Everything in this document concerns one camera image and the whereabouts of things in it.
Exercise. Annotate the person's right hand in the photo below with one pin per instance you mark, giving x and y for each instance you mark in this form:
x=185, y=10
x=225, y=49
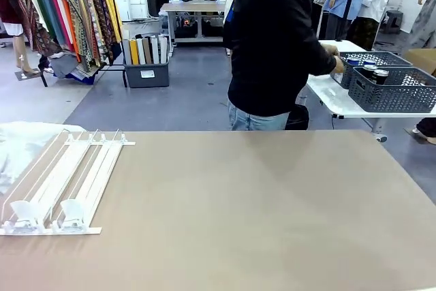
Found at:
x=339, y=65

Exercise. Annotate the person's left hand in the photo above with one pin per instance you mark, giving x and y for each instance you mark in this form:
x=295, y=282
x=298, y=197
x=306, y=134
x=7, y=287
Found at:
x=332, y=49

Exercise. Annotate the grey woven plastic basket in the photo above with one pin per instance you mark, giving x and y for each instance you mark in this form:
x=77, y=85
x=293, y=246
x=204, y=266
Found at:
x=391, y=98
x=381, y=55

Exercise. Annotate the person's right forearm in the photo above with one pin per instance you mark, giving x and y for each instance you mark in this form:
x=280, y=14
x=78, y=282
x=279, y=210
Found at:
x=323, y=62

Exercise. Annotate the white can dispenser rack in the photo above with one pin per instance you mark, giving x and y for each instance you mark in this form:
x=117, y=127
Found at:
x=102, y=168

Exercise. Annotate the grey mannequin trousers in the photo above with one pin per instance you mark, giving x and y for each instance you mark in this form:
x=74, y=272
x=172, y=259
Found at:
x=337, y=27

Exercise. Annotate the white side table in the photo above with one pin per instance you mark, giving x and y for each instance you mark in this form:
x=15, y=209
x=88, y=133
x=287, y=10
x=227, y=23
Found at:
x=327, y=95

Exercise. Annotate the dark patterned skirt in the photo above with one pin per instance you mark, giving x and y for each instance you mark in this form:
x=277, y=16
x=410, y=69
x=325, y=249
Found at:
x=364, y=32

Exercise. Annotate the dark plastic stool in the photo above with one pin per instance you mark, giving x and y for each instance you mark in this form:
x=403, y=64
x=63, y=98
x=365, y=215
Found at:
x=392, y=20

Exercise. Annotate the brown cardboard box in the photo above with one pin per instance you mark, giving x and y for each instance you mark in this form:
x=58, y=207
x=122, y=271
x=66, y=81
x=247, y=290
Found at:
x=422, y=57

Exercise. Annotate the mannequin in grey dress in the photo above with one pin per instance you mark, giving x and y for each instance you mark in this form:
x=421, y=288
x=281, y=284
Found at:
x=424, y=18

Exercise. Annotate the person's blue jeans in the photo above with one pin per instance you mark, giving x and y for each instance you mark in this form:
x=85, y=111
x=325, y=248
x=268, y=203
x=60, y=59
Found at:
x=255, y=122

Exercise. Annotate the dark trouser leg white shoe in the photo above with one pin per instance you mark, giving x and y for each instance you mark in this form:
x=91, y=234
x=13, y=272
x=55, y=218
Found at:
x=427, y=127

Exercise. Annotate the grey metal workbench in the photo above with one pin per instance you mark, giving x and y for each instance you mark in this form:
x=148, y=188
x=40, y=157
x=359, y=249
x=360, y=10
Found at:
x=194, y=7

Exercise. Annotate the white fabric roll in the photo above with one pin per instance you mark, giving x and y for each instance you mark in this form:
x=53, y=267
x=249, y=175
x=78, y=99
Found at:
x=141, y=51
x=163, y=49

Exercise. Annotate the light grey fabric roll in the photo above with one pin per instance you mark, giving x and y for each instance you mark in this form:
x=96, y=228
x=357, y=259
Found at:
x=155, y=49

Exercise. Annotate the brown fabric roll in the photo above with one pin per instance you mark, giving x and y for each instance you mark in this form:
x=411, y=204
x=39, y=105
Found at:
x=147, y=50

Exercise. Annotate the grey storage bin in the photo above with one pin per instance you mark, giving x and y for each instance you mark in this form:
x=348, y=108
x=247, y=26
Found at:
x=146, y=74

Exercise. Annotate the black fabric roll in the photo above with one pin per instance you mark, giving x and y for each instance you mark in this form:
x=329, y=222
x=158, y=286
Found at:
x=141, y=36

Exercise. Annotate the yellow fabric roll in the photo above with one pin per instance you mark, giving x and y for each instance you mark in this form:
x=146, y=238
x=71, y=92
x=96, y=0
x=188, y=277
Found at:
x=134, y=52

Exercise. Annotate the tall grey fabric roll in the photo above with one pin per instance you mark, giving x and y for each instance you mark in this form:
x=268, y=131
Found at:
x=126, y=49

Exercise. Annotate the yellow hanging fabric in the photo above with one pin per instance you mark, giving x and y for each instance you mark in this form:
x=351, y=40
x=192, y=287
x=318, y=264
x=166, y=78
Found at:
x=110, y=4

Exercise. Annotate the patterned multicolour hanging fabrics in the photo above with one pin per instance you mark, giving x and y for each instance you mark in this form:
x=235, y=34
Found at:
x=86, y=18

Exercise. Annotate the orange hanging fabric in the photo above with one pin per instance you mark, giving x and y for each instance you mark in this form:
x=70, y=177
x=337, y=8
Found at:
x=71, y=35

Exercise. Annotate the grey cloth pile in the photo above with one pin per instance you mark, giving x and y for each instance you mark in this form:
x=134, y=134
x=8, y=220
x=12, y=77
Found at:
x=64, y=64

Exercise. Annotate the pink hanging fabric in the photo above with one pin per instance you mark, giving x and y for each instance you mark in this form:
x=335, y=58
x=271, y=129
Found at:
x=56, y=4

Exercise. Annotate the black clothes rack frame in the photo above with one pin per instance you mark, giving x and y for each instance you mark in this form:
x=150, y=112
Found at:
x=116, y=70

